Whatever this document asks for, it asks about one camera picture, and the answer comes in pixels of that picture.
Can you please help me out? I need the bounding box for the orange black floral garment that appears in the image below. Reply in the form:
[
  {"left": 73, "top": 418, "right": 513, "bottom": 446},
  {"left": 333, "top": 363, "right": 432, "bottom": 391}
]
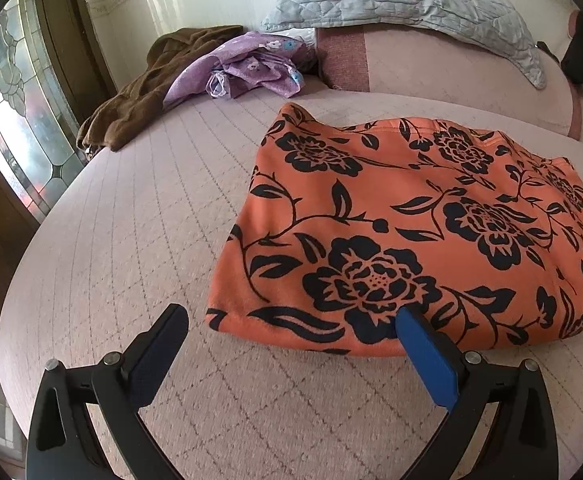
[{"left": 206, "top": 103, "right": 583, "bottom": 356}]

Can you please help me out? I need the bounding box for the pink quilted bed mattress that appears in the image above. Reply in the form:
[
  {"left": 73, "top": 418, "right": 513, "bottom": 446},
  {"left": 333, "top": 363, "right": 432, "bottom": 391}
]
[{"left": 0, "top": 86, "right": 583, "bottom": 480}]

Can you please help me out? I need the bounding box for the pink bolster with maroon band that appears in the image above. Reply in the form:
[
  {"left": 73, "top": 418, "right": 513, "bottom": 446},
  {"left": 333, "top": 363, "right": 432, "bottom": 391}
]
[{"left": 316, "top": 25, "right": 582, "bottom": 140}]

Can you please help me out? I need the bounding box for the stained glass window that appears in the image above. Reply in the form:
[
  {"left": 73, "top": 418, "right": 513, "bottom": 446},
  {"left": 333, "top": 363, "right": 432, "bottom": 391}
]
[{"left": 0, "top": 0, "right": 87, "bottom": 222}]

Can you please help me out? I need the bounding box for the brown fleece garment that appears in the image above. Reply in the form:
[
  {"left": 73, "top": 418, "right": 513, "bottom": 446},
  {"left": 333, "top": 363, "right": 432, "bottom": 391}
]
[{"left": 76, "top": 25, "right": 244, "bottom": 155}]

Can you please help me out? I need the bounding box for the purple floral cloth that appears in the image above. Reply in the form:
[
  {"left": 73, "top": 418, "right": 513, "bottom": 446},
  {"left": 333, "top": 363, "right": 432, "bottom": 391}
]
[{"left": 163, "top": 32, "right": 315, "bottom": 110}]

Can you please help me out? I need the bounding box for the grey quilted blanket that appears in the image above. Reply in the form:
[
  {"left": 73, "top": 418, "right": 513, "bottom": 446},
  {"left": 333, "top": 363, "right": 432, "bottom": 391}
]
[{"left": 261, "top": 0, "right": 546, "bottom": 90}]

